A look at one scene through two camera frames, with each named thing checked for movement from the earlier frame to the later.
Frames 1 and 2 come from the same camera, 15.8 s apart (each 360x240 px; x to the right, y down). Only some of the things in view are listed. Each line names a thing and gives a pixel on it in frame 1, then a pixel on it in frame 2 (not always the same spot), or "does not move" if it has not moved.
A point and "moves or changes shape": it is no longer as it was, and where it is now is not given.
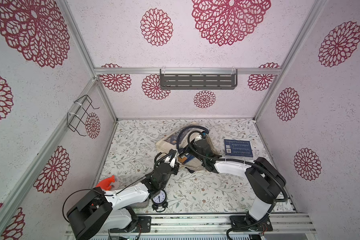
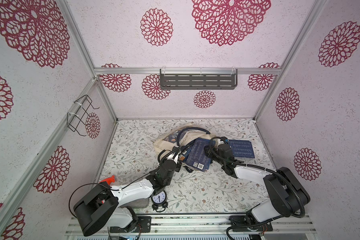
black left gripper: x=176 y=168 does not move
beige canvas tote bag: x=180 y=140 moves or changes shape
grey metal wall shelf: x=198 y=79 does not move
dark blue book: x=241 y=148 does not move
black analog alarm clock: x=159 y=201 does not move
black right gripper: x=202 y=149 -> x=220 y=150
